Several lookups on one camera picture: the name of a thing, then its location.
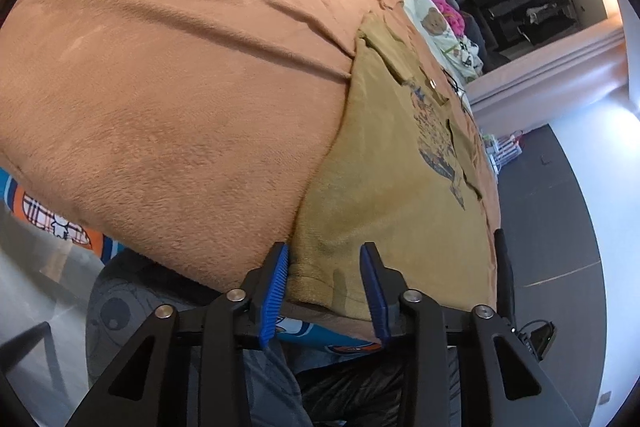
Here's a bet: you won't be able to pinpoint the black cable on bed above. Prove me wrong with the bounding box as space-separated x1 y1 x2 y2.
442 69 471 112

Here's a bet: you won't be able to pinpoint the brown printed t-shirt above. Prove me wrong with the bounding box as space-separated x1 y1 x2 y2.
290 14 501 323

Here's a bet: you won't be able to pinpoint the orange-brown fleece blanket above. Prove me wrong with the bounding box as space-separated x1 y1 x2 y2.
0 0 501 343

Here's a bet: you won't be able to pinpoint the pink curtain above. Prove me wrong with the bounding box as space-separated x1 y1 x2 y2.
470 22 628 128

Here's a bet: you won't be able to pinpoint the blue printed bed sheet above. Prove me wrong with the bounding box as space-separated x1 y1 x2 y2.
0 167 386 355

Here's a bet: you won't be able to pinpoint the cream bear print quilt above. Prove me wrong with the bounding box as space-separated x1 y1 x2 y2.
405 0 483 82

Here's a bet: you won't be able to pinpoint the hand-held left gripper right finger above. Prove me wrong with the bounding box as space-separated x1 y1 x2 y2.
360 242 583 427

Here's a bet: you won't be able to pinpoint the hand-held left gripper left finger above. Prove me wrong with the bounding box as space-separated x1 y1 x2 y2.
65 243 290 427

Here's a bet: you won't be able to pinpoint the black folded clothes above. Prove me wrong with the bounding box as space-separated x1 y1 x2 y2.
492 229 516 323

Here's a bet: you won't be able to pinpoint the pink fluffy cloth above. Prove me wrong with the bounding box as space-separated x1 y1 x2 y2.
425 0 463 32

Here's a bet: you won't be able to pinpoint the white wire rack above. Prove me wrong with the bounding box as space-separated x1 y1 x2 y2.
480 132 526 172

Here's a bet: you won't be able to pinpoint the panda print cloth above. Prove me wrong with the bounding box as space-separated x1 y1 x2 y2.
450 34 483 80

